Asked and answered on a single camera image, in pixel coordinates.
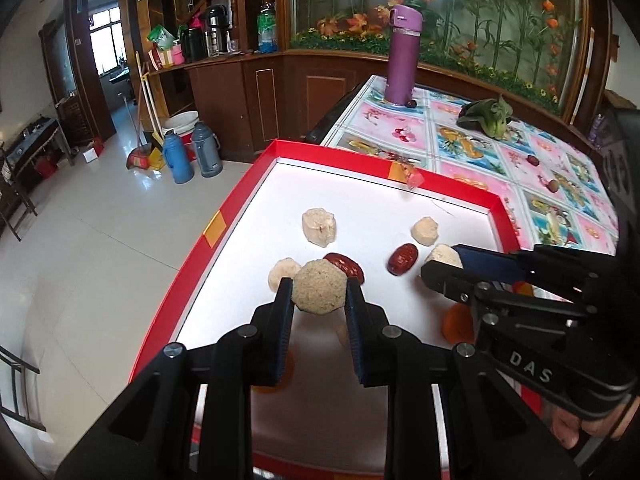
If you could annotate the small brown longan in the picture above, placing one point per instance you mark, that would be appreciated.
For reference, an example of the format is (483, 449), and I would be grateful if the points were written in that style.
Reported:
(552, 186)

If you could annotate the red bag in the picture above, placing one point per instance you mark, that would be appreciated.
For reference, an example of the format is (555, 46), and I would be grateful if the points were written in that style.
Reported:
(47, 166)

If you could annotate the floral glass partition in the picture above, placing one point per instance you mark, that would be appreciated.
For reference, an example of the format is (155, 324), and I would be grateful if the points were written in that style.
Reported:
(500, 20)

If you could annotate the large beige food chunk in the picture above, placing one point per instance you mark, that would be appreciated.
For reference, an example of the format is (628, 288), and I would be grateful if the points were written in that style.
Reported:
(320, 225)

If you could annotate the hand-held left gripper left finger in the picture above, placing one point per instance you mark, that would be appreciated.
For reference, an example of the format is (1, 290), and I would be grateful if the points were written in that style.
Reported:
(282, 340)

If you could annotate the green bok choy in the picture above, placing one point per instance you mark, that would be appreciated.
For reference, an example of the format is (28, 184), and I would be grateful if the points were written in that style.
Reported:
(487, 117)

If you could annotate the red tray with white inside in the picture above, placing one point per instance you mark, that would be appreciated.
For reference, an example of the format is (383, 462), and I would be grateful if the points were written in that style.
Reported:
(360, 200)

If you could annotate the round grainy tan ball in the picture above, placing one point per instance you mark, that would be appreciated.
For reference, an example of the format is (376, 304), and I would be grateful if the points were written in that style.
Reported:
(318, 287)

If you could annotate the green plastic bottle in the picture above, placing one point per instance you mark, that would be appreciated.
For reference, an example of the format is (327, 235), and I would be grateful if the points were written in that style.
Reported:
(267, 27)

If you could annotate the black thermos pot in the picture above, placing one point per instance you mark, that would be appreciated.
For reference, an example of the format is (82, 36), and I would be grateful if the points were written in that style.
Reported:
(216, 30)

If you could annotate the black side table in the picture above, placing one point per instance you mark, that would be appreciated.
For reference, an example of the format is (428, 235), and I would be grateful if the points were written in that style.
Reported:
(30, 142)

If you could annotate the small glass cup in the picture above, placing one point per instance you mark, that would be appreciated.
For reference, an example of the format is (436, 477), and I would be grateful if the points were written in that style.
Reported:
(232, 45)

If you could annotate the blue thermos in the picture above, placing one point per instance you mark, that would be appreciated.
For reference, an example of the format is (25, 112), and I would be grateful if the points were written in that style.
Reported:
(177, 157)

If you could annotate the red and white box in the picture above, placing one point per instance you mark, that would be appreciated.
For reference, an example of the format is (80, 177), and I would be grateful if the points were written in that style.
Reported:
(91, 154)

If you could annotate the grey thermos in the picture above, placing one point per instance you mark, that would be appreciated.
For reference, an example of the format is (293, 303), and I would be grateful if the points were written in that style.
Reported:
(205, 150)

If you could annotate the white bucket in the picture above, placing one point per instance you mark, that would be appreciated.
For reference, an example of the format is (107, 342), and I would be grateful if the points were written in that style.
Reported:
(181, 121)

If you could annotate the yellow tape patch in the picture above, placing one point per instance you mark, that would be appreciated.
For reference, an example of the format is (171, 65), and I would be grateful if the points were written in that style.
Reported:
(216, 230)

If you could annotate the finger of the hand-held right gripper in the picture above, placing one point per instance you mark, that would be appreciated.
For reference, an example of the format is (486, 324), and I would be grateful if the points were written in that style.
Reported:
(490, 266)
(450, 282)

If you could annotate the black kettle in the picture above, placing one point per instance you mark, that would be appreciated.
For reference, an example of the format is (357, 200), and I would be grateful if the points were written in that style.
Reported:
(192, 44)

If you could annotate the dark wooden wardrobe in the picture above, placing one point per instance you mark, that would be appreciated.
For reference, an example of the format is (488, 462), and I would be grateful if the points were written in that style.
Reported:
(75, 60)

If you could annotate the person's right hand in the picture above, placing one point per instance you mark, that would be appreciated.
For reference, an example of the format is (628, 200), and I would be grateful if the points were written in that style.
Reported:
(567, 427)

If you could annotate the green bag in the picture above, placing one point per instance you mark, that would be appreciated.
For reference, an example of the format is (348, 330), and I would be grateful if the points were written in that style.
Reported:
(160, 36)

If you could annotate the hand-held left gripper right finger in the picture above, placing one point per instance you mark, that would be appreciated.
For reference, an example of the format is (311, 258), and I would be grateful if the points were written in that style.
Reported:
(356, 345)

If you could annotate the red date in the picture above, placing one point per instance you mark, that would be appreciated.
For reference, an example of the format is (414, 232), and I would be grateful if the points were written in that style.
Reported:
(532, 160)
(402, 259)
(352, 267)

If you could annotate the purple bottles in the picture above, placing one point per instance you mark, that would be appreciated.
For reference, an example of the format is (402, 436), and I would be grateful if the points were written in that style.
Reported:
(597, 130)

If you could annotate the pink cup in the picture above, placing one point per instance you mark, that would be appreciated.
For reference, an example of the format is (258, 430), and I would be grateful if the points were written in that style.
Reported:
(176, 55)

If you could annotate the brown wooden cabinet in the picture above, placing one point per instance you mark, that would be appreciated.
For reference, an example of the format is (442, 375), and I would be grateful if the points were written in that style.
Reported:
(290, 110)

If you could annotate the purple flask bottle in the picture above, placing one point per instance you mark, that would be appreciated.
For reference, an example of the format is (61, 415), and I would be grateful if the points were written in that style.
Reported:
(404, 55)

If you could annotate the printed plastic tablecloth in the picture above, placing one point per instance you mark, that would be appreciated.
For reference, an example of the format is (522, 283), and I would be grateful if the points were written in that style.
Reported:
(465, 160)

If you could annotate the orange fruit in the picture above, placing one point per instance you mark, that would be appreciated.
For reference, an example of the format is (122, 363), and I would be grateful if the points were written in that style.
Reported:
(457, 322)

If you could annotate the clear orange tape piece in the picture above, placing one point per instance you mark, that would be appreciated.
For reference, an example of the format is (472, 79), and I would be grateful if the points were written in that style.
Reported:
(407, 172)

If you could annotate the dark wooden chair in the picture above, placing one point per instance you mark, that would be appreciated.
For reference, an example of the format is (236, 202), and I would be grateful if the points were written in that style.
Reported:
(12, 195)

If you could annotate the dark stair railing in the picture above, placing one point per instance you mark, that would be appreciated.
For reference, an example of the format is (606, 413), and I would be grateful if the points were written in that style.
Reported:
(20, 385)

